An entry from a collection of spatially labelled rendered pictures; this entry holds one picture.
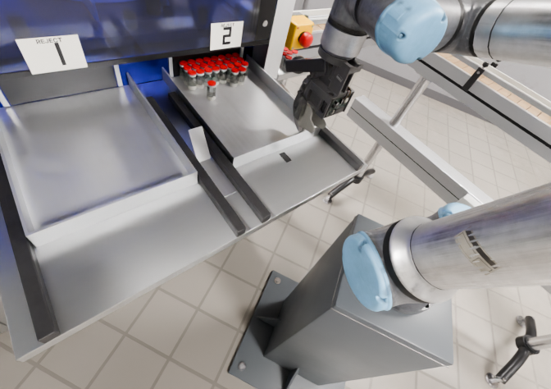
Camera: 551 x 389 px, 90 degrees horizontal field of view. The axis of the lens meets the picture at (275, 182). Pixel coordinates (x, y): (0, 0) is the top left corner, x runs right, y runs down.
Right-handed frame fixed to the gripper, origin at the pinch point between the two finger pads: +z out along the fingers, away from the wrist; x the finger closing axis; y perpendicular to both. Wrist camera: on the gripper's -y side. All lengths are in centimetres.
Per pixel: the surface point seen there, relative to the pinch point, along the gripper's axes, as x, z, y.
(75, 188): -46.7, 3.4, -6.4
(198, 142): -24.3, 0.1, -4.9
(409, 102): 86, 21, -8
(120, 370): -61, 92, 7
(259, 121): -5.5, 3.4, -8.5
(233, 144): -16.0, 3.4, -4.0
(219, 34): -9.1, -10.8, -24.0
